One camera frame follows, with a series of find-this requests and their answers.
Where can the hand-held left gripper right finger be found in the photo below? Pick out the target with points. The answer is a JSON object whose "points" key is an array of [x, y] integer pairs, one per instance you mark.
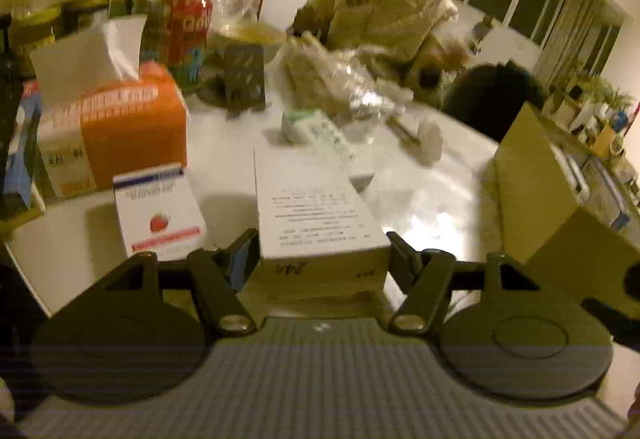
{"points": [[400, 261]]}

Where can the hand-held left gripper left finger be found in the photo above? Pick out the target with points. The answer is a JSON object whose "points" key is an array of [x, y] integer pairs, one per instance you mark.
{"points": [[245, 261]]}

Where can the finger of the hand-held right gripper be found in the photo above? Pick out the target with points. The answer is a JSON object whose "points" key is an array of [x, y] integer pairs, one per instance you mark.
{"points": [[632, 279], [615, 321]]}

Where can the white box with black text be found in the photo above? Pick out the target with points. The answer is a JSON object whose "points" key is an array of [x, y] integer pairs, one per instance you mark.
{"points": [[310, 209]]}

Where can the beige cardboard storage box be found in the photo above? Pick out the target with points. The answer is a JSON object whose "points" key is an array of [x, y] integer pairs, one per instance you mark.
{"points": [[540, 199]]}

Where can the white marble desktop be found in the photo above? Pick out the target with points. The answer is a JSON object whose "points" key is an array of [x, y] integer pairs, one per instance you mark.
{"points": [[440, 199]]}

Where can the small white strawberry box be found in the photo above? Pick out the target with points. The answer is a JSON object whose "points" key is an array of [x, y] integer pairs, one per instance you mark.
{"points": [[160, 214]]}

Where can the crumpled white tissue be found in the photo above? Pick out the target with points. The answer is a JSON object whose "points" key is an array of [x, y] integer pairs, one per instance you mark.
{"points": [[430, 141]]}

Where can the low storage cabinet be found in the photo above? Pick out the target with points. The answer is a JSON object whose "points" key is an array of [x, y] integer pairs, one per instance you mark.
{"points": [[600, 154]]}

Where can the wooden chopsticks pair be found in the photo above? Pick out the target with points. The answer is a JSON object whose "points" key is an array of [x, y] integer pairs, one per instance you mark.
{"points": [[402, 131]]}

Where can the green and white box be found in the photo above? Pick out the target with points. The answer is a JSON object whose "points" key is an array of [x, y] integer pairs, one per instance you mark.
{"points": [[320, 139]]}

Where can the orange tissue pack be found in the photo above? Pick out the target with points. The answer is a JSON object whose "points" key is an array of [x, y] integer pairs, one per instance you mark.
{"points": [[125, 129]]}

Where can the clear plastic bag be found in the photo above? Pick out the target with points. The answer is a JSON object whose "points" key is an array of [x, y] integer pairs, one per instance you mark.
{"points": [[345, 79]]}

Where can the potted green plants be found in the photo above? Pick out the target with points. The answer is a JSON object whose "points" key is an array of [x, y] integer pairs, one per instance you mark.
{"points": [[595, 91]]}

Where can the black chair with jacket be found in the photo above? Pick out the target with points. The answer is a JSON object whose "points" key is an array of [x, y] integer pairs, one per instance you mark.
{"points": [[492, 94]]}

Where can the red label drink bottle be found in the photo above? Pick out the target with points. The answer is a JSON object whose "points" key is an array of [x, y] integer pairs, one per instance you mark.
{"points": [[185, 29]]}

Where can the beige curtain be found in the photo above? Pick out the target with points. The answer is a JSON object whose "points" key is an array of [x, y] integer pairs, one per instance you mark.
{"points": [[580, 34]]}

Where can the glass jar gold lid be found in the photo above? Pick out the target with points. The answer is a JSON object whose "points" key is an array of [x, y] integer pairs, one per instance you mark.
{"points": [[35, 34], [87, 11]]}

